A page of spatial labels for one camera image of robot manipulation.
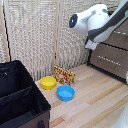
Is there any beige woven folding screen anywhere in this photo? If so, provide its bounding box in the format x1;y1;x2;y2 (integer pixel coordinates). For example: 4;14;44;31
0;0;128;82

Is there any dark brown drawer cabinet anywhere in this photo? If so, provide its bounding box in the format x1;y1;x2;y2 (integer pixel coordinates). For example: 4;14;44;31
87;6;128;83

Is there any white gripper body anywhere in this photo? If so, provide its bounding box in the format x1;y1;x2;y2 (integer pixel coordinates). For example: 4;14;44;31
84;39;100;51

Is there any black fabric storage box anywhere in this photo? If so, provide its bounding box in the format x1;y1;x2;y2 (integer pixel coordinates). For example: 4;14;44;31
0;59;52;128

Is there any red yellow patterned box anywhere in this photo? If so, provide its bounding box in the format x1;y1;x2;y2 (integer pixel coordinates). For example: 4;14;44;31
53;64;76;88

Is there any yellow bowl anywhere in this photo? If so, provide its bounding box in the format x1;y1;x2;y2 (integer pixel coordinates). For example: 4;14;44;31
39;75;58;91

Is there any blue bowl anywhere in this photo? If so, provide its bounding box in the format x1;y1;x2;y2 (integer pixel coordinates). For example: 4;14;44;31
56;85;76;102

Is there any brown drawer with silver handle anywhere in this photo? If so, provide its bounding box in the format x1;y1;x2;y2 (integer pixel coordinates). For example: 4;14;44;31
89;43;128;81
99;18;128;51

